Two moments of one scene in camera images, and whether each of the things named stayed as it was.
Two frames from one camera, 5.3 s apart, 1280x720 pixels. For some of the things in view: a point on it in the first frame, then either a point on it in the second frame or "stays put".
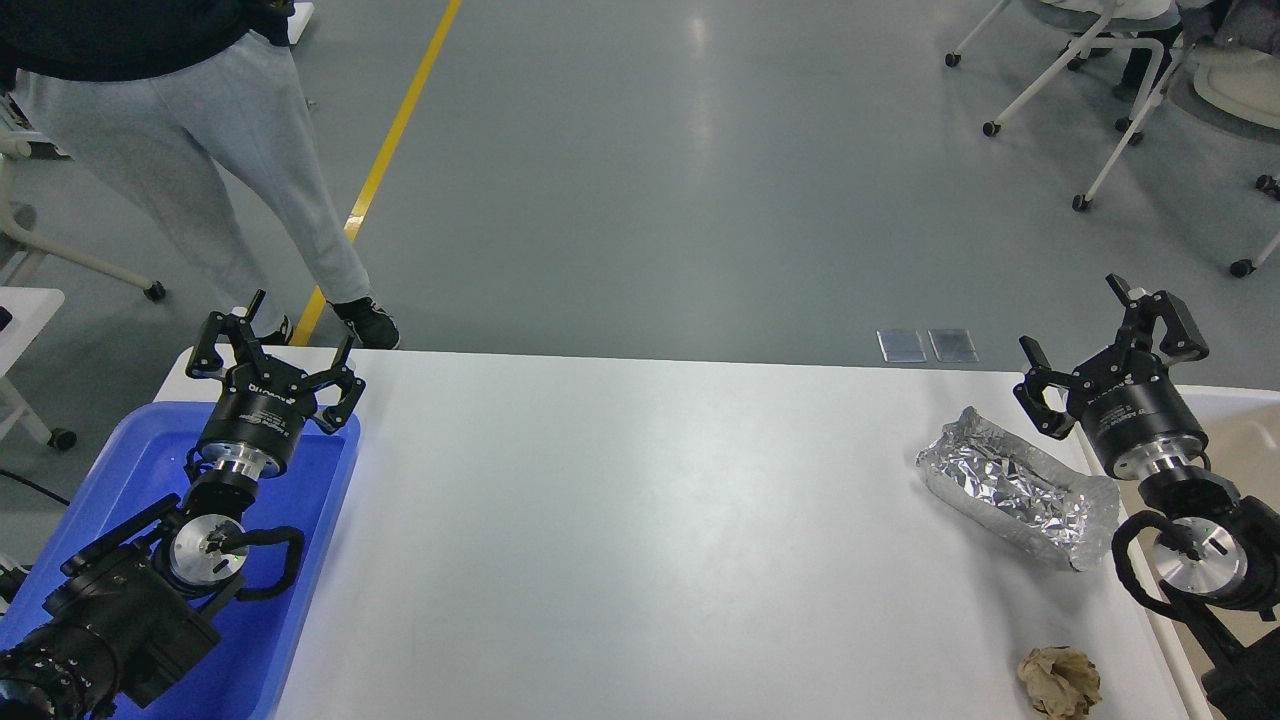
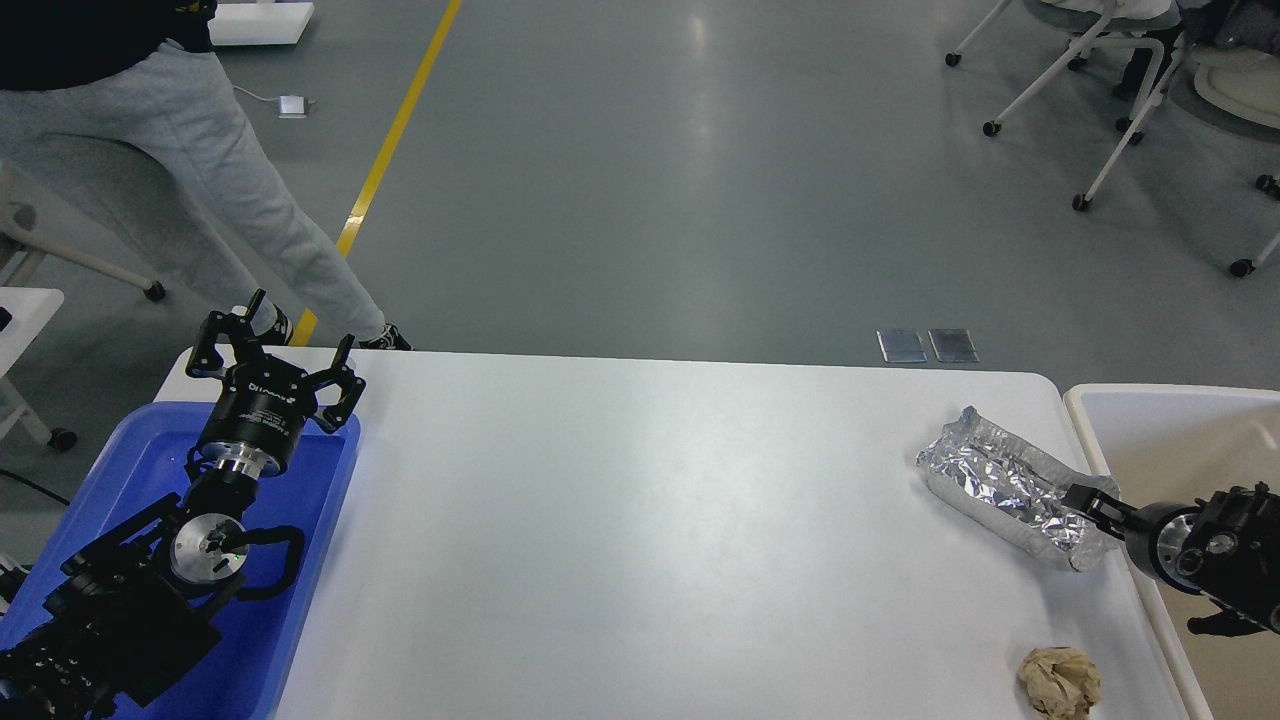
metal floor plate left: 901,345 stays put
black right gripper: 1139,419 → 1155,533
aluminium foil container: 1021,491 stays put
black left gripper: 263,408 stays put
